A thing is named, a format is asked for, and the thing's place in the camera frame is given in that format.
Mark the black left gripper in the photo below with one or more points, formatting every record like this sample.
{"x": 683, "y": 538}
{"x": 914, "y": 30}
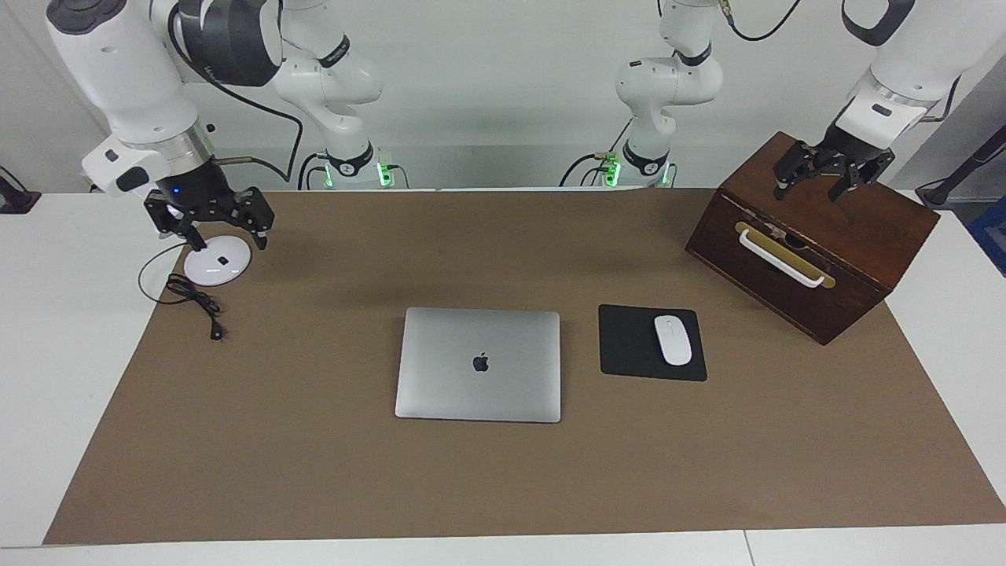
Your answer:
{"x": 857, "y": 152}

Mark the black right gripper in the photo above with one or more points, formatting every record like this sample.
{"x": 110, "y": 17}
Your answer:
{"x": 200, "y": 189}

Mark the silver apple laptop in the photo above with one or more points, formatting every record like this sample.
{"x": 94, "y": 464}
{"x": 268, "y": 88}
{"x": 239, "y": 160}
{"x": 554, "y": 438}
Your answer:
{"x": 479, "y": 393}

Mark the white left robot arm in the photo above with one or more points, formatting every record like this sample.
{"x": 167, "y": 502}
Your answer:
{"x": 668, "y": 82}

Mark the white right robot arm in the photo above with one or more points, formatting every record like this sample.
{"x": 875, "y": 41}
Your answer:
{"x": 118, "y": 63}

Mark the dark brown wooden box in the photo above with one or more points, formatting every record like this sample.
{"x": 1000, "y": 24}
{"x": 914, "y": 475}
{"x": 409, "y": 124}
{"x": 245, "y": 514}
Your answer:
{"x": 864, "y": 228}

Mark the black stand leg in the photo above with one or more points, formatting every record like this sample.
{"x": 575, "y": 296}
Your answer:
{"x": 963, "y": 169}

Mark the blue crate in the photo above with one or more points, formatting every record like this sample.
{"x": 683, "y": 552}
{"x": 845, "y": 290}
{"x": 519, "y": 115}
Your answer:
{"x": 992, "y": 236}

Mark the black clamp base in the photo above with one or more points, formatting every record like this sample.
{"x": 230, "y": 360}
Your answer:
{"x": 12, "y": 196}

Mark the white computer mouse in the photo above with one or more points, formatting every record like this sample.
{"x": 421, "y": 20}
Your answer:
{"x": 673, "y": 340}

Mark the black mouse pad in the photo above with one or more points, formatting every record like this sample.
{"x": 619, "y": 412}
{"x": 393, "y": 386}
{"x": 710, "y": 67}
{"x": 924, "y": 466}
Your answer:
{"x": 625, "y": 346}

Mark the brown table mat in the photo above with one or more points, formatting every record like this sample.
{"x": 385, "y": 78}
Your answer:
{"x": 314, "y": 472}

